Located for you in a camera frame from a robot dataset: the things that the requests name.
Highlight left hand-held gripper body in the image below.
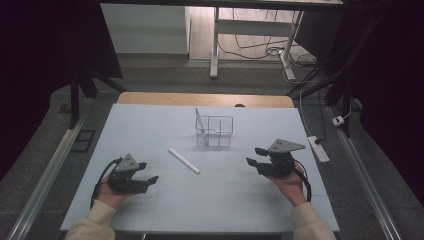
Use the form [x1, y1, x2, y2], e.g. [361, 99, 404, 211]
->
[107, 153, 150, 195]

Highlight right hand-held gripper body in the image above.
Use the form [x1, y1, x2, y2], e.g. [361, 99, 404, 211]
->
[257, 138, 307, 178]

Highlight white desk frame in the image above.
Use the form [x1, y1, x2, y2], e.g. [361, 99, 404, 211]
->
[209, 6, 305, 81]

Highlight aluminium rail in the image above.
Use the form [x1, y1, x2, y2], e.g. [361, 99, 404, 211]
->
[328, 106, 403, 240]
[6, 114, 86, 240]

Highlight hand-held gripper black cable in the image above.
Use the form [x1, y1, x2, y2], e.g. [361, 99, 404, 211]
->
[90, 157, 123, 210]
[293, 159, 313, 203]

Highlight left hand-held gripper black cable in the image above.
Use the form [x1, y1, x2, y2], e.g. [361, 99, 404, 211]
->
[90, 157, 123, 210]

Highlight white cabinet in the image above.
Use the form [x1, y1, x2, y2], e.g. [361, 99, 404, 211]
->
[100, 3, 191, 55]

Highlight white power strip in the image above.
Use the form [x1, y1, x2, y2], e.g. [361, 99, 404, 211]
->
[307, 135, 331, 163]

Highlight person's right hand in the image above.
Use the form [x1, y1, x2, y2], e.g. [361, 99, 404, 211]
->
[265, 163, 308, 208]

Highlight black stand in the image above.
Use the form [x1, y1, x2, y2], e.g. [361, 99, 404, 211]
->
[68, 66, 128, 129]
[286, 13, 384, 138]

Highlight right hand-held gripper black cable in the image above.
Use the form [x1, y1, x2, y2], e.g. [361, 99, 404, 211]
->
[293, 159, 313, 203]

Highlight white power strip cable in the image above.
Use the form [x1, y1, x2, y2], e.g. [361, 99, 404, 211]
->
[298, 89, 313, 138]

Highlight white pen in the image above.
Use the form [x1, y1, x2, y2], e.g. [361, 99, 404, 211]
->
[167, 147, 201, 175]

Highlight black floor cables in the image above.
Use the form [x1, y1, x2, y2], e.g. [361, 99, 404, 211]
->
[218, 8, 317, 69]

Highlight person's left hand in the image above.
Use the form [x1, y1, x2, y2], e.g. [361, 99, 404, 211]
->
[95, 175, 135, 210]

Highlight white table sheet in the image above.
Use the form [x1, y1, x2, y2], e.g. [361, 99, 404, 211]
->
[60, 103, 340, 233]

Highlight clear plastic organizer box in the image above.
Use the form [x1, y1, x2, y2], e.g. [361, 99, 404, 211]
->
[194, 107, 235, 148]

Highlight clear pen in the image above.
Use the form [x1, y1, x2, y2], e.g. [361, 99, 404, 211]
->
[194, 107, 206, 135]

